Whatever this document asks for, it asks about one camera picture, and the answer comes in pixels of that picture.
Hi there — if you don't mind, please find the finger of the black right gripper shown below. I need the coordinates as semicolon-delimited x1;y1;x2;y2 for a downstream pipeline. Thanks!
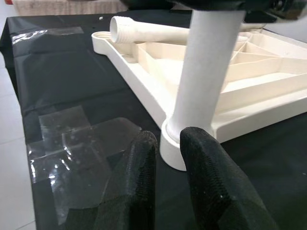
119;0;247;12

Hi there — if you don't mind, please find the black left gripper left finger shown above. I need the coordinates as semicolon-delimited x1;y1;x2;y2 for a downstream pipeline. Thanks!
92;130;158;230

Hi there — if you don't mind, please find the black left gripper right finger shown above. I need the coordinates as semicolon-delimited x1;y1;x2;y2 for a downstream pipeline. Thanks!
179;126;281;230

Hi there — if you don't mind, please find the white plastic children table top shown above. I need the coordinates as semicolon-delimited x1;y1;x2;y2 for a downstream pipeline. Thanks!
91;31;307;172

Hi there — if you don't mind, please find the large clear tape patch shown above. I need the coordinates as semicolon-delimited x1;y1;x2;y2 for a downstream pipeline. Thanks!
26;105;142;226

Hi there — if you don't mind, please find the beige patterned bench cloth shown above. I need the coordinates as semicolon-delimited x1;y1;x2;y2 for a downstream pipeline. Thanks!
13;0;125;16

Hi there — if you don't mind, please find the black table cloth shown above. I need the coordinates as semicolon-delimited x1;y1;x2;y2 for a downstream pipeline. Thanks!
0;9;307;230

